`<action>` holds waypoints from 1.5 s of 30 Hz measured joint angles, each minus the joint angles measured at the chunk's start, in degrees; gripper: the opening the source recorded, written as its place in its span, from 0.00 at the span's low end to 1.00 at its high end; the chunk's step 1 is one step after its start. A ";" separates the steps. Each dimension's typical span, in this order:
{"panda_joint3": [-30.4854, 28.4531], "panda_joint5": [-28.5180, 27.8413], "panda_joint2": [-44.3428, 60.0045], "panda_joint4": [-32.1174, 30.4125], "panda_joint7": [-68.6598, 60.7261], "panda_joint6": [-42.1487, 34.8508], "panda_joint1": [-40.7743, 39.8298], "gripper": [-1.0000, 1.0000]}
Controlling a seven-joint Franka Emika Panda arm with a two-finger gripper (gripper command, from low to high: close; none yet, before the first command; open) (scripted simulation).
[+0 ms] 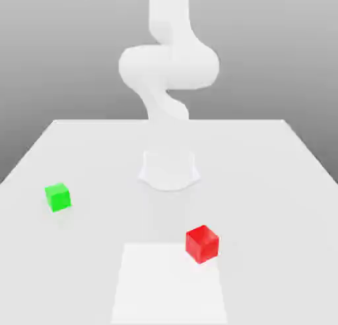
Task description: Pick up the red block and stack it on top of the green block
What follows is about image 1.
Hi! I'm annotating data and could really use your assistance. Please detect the small red cube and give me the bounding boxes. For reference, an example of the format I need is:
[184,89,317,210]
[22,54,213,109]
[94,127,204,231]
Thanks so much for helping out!
[185,224,220,265]

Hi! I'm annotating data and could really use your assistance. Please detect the small green cube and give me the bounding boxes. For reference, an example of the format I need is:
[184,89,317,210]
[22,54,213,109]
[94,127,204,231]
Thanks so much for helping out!
[44,182,73,214]

